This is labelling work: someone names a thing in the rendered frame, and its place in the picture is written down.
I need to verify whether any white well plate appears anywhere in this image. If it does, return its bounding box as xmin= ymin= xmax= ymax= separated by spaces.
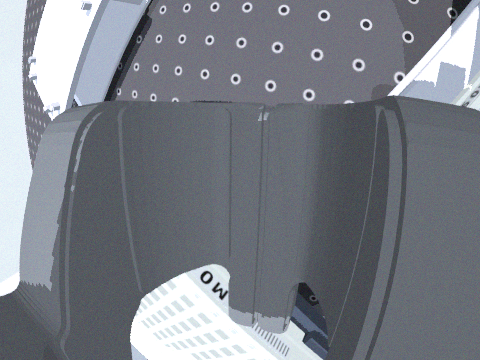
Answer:
xmin=131 ymin=264 xmax=323 ymax=360

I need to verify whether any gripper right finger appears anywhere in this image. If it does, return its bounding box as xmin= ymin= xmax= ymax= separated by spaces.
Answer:
xmin=258 ymin=95 xmax=480 ymax=360

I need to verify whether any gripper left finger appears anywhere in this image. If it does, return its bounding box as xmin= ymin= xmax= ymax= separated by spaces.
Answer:
xmin=0 ymin=100 xmax=275 ymax=360

